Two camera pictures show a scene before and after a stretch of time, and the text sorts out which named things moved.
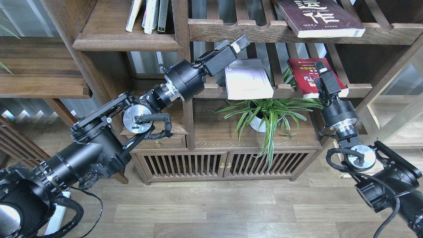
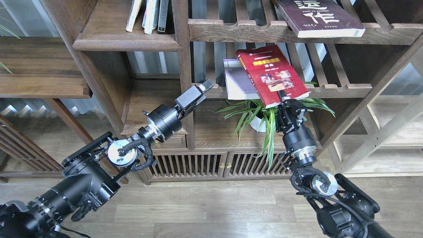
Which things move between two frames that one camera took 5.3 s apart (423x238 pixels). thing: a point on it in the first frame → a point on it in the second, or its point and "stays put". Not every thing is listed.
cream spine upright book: x=135 y=6 stays put
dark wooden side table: x=50 y=67 stays put
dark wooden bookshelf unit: x=261 y=121 stays put
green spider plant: x=266 y=115 stays put
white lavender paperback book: x=247 y=78 stays put
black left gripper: x=183 y=80 → x=165 y=120
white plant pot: x=257 y=124 stays put
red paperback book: x=304 y=70 → x=269 y=70
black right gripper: x=340 y=114 → x=289 y=120
